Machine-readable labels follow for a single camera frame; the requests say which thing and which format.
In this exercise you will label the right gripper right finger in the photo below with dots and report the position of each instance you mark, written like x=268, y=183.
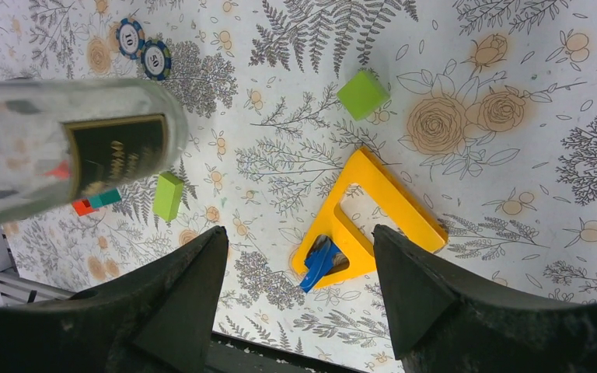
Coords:
x=443, y=318

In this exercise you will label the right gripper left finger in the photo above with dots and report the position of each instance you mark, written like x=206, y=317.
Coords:
x=157, y=318

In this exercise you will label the clear bottle black label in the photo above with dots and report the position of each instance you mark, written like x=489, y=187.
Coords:
x=64, y=140

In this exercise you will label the long green block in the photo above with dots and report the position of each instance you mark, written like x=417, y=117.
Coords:
x=167, y=198

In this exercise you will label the teal block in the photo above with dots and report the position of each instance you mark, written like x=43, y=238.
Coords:
x=104, y=199

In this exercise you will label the blue clip toy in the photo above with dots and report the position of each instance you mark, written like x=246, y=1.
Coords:
x=321, y=259

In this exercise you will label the red block pair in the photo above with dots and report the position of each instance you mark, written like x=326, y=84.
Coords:
x=79, y=206

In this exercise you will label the floral table mat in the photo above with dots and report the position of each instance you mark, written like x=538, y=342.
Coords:
x=491, y=124

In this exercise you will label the green cube centre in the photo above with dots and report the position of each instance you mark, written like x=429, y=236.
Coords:
x=362, y=95

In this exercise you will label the poker chip fifty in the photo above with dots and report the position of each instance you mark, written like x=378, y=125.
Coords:
x=156, y=60

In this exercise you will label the poker chip ten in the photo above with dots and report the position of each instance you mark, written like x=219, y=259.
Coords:
x=130, y=38

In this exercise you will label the yellow triangle frame toy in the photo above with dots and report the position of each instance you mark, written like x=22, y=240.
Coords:
x=364, y=194

